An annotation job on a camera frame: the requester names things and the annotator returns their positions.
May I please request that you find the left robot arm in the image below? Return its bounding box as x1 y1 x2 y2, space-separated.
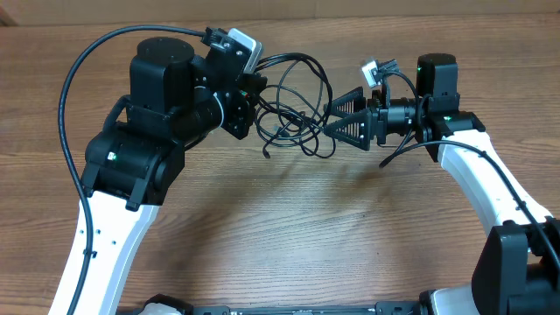
50 29 266 314

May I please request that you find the black USB cable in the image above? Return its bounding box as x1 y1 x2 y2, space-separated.
253 52 338 159

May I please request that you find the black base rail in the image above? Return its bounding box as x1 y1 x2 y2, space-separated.
117 300 432 315

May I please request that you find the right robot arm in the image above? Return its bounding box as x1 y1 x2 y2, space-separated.
324 53 559 314

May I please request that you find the black left camera cable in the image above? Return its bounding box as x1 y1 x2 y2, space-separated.
57 24 231 315

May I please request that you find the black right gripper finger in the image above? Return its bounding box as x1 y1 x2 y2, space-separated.
324 87 367 117
323 108 373 151

